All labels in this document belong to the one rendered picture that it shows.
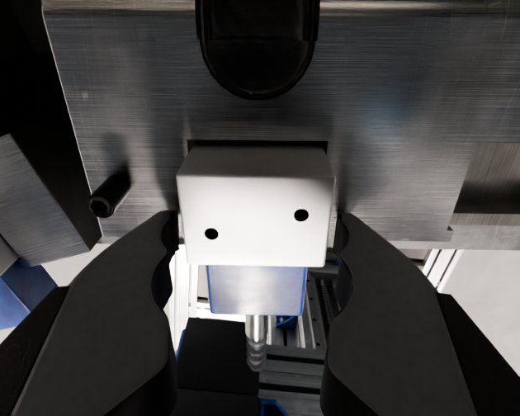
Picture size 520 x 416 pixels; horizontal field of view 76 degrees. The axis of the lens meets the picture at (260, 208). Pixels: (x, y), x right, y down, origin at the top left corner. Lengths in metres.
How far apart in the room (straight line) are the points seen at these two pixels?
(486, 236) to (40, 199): 0.30
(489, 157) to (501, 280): 1.45
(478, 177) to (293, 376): 0.39
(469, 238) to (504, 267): 1.30
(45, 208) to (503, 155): 0.23
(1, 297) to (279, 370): 0.36
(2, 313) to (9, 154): 0.10
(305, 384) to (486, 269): 1.16
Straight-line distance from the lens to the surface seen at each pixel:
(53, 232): 0.22
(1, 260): 0.24
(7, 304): 0.26
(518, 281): 1.68
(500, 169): 0.20
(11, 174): 0.22
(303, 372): 0.52
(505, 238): 0.31
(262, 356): 0.20
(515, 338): 1.93
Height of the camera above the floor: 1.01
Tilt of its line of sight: 60 degrees down
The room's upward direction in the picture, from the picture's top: 178 degrees counter-clockwise
